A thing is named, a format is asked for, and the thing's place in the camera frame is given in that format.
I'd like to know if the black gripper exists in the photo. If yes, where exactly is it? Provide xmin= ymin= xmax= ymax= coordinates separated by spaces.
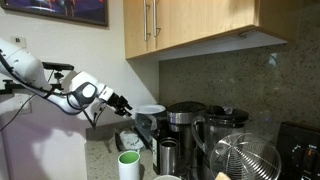
xmin=107 ymin=91 xmax=134 ymax=118

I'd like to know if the white round plate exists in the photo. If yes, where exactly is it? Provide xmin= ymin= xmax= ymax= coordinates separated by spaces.
xmin=134 ymin=104 xmax=167 ymax=116

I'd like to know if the silver toaster oven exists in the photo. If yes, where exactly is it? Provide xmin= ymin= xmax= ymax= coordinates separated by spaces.
xmin=134 ymin=104 xmax=168 ymax=152

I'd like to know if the white mug green inside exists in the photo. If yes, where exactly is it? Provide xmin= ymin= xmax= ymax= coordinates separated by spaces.
xmin=117 ymin=150 xmax=141 ymax=180

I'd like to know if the grey white dish cloth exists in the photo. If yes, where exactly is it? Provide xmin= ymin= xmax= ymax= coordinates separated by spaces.
xmin=119 ymin=129 xmax=145 ymax=151

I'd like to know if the dark avocado oil bottle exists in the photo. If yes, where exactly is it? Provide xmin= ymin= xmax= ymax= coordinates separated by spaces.
xmin=151 ymin=119 xmax=168 ymax=176

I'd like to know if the black steel coffee maker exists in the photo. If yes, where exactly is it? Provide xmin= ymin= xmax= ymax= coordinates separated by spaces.
xmin=166 ymin=101 xmax=208 ymax=178

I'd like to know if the stainless steel tumbler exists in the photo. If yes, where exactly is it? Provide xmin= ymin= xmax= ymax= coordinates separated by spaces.
xmin=159 ymin=137 xmax=180 ymax=177

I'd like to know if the glass blender black lid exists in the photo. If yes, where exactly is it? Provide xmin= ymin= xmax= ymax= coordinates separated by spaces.
xmin=191 ymin=105 xmax=252 ymax=180

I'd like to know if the dark framed picture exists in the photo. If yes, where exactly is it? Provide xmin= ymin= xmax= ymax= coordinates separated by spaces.
xmin=0 ymin=0 xmax=110 ymax=27

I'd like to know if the wooden spoon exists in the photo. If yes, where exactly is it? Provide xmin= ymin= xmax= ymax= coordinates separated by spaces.
xmin=214 ymin=171 xmax=232 ymax=180

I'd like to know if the black electric stove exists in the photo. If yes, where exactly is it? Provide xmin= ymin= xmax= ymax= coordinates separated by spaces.
xmin=275 ymin=121 xmax=320 ymax=180

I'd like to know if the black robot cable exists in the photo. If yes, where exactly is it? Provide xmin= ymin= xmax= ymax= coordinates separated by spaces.
xmin=0 ymin=49 xmax=108 ymax=131

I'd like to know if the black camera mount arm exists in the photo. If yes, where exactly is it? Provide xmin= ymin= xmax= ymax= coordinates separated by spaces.
xmin=0 ymin=61 xmax=75 ymax=96

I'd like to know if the metal cabinet handle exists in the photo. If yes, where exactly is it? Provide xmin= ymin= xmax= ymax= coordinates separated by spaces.
xmin=142 ymin=0 xmax=151 ymax=43
xmin=152 ymin=0 xmax=162 ymax=38

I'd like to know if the white wall outlet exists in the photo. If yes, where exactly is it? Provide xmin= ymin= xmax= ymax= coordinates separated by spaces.
xmin=13 ymin=93 xmax=33 ymax=115

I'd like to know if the thin black hanging cable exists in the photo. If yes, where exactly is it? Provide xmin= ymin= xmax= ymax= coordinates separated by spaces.
xmin=0 ymin=93 xmax=38 ymax=133

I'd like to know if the light wood wall cabinet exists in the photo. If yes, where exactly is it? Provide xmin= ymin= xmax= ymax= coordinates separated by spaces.
xmin=123 ymin=0 xmax=301 ymax=61

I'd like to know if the white wall switch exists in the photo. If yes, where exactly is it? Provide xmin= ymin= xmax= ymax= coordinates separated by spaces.
xmin=9 ymin=35 xmax=28 ymax=50

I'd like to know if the metal wire mesh strainer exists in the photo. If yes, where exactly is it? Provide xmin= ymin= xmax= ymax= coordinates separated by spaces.
xmin=209 ymin=132 xmax=283 ymax=180

